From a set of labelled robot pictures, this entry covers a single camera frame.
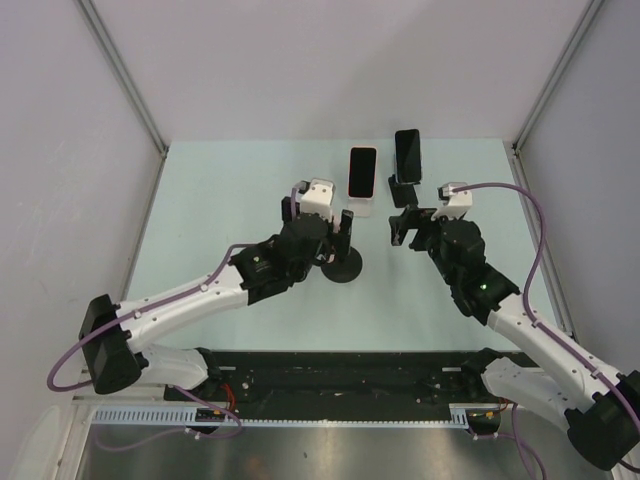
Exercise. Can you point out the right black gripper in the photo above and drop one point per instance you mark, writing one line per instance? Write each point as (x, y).
(415, 217)

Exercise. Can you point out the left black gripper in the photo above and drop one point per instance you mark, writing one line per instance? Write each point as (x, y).
(337, 241)

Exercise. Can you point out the black round-base phone stand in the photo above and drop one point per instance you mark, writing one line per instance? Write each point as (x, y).
(346, 271)

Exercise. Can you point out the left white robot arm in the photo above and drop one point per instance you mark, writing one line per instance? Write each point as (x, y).
(120, 344)

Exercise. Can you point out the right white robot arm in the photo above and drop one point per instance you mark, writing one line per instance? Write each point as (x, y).
(595, 404)

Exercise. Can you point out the black rectangular phone stand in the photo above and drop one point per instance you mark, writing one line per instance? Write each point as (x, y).
(403, 194)

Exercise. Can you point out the white phone stand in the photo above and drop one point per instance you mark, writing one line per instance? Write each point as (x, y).
(361, 207)

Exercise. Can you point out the pink-cased phone on stand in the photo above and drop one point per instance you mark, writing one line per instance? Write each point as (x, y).
(362, 172)

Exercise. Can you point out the black phone on stand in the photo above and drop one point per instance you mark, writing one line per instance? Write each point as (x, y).
(408, 166)

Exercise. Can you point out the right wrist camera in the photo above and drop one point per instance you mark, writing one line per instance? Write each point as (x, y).
(456, 200)

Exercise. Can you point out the right aluminium frame post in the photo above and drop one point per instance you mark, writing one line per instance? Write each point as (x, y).
(560, 67)

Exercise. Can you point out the aluminium frame post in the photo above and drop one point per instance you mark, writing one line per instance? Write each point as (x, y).
(117, 65)
(560, 67)

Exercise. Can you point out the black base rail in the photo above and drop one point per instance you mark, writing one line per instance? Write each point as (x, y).
(342, 385)

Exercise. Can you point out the white slotted cable duct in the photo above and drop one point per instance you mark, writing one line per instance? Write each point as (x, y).
(191, 416)

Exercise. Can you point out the left aluminium frame post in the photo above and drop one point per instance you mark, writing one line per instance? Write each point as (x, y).
(117, 65)

